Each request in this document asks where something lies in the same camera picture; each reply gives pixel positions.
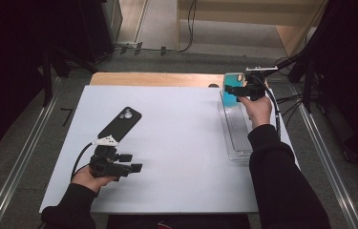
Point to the clear plastic tray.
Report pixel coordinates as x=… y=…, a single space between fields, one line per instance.
x=238 y=133

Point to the wooden shelf unit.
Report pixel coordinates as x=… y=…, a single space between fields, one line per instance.
x=230 y=12

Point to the person's black jacket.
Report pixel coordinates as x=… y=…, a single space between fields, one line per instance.
x=179 y=222

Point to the black curtain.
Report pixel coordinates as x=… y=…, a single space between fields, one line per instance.
x=348 y=63
x=8 y=47

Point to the black phone case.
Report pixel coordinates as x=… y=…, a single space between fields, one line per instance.
x=119 y=125

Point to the blue phone case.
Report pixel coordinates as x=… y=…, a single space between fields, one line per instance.
x=230 y=101

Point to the aluminium floor rail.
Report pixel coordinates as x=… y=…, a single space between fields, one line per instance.
x=335 y=178
x=17 y=178

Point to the black metal stand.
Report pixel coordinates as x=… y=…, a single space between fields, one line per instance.
x=307 y=82
x=47 y=82

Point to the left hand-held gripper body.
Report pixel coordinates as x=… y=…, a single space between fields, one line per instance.
x=105 y=165

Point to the person's left hand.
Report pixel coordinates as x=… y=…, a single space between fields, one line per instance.
x=86 y=179

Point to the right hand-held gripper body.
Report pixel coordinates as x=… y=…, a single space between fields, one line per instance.
x=255 y=87

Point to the person's right hand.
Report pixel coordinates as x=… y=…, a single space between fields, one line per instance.
x=259 y=111

